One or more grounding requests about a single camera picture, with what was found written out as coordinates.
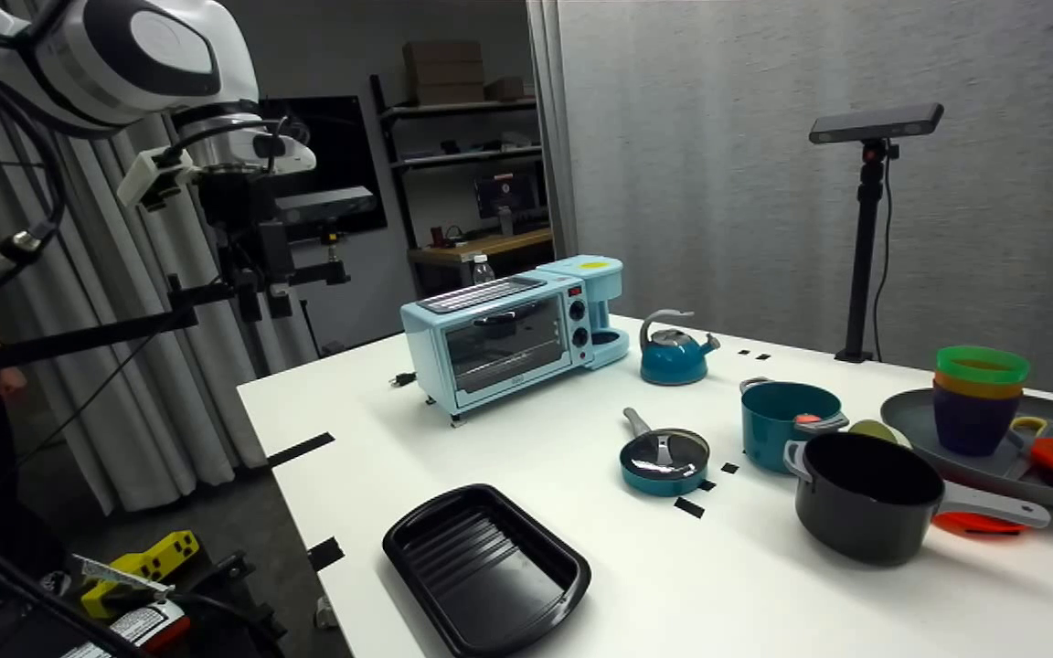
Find camera on black tripod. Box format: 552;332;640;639
808;102;942;361

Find small blue frying pan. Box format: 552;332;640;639
619;405;710;497

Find stacked coloured cups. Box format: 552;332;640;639
931;345;1030;456

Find black shelf unit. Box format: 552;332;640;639
371;79;552;293

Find yellow black tool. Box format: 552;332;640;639
82;530;201;622

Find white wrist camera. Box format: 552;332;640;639
116;151;198;211

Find black baking tray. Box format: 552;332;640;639
383;481;591;658

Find black saucepan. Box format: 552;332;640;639
783;430;1050;568

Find grey round tray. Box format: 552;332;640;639
880;388;1053;508

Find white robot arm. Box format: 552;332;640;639
0;0;317;280

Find light blue toaster oven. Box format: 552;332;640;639
400;256;629;419

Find blue pot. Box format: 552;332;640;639
738;378;850;474

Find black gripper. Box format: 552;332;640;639
198;172;296;284

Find black monitor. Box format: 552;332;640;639
265;94;388;235

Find blue toy kettle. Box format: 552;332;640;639
640;306;721;388

